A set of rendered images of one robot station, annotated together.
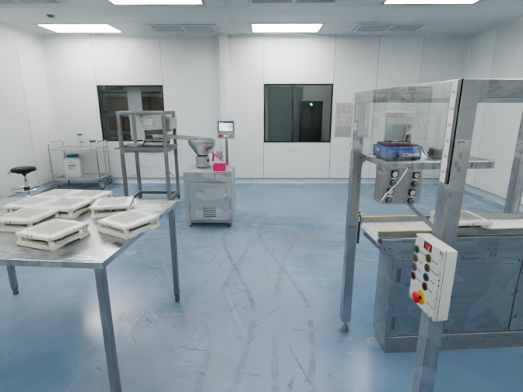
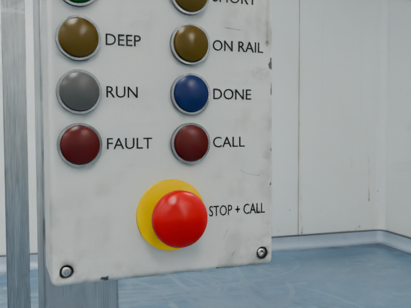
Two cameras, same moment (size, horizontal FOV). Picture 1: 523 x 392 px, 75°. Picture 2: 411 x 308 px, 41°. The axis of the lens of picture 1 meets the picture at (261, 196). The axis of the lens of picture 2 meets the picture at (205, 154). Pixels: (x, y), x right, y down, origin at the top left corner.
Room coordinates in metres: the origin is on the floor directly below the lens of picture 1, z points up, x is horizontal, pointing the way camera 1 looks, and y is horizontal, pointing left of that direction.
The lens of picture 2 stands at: (1.20, -0.20, 0.95)
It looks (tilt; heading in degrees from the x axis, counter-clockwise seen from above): 3 degrees down; 252
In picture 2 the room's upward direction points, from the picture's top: straight up
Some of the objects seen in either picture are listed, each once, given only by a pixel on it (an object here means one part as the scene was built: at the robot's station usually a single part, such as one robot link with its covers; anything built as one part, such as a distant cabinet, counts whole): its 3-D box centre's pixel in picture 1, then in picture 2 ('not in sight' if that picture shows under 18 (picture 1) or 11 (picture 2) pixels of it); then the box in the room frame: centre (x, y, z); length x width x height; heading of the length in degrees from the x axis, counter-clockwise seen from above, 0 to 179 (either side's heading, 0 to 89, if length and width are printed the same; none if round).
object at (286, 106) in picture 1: (297, 113); not in sight; (7.12, -0.74, 1.43); 1.38 x 0.01 x 1.16; 90
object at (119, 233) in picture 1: (129, 227); not in sight; (1.90, 0.78, 0.87); 0.24 x 0.24 x 0.02; 60
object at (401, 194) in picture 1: (398, 183); not in sight; (1.85, -0.76, 1.14); 0.22 x 0.11 x 0.20; 94
